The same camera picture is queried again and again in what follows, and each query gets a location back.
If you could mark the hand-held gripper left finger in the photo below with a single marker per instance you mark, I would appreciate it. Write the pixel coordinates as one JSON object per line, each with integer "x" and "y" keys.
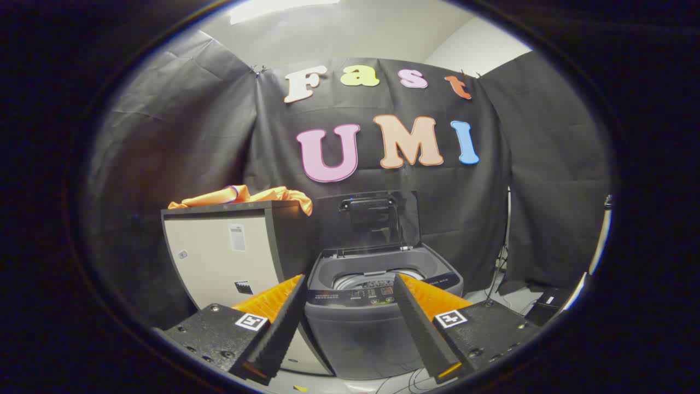
{"x": 284, "y": 323}

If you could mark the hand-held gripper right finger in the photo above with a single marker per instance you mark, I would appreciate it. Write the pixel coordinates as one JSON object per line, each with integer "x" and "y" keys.
{"x": 418, "y": 323}

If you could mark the grey washing machine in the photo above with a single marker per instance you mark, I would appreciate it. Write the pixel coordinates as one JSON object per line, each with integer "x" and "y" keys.
{"x": 355, "y": 334}

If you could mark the orange garment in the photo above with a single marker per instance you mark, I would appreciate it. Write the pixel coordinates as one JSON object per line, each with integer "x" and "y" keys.
{"x": 268, "y": 195}

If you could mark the white cabinet with dark top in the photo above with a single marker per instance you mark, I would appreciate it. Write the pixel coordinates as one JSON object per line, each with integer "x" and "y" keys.
{"x": 219, "y": 262}

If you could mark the black box on floor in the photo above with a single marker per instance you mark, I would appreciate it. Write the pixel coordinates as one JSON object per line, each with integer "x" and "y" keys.
{"x": 547, "y": 306}

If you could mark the black backdrop cloth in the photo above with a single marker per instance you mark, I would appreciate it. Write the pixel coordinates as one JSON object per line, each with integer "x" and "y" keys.
{"x": 219, "y": 137}

